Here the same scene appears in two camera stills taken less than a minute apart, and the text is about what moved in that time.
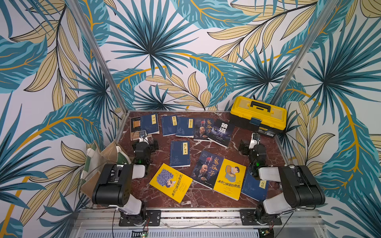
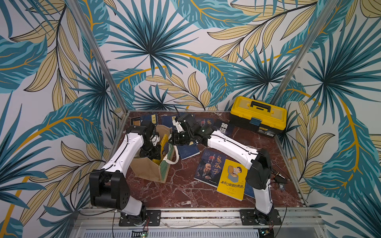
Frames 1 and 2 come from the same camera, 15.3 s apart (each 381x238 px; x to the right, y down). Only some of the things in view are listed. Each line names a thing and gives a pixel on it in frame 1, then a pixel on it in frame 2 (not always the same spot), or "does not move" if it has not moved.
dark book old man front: [207, 169] does not move
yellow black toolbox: [258, 116] does not move
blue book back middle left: [169, 125] does not move
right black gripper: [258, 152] → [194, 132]
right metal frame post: [304, 49] does not move
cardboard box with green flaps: [95, 160] → [149, 168]
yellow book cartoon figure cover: [230, 178] does not move
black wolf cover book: [222, 133] does not move
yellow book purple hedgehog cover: [170, 182] → [164, 146]
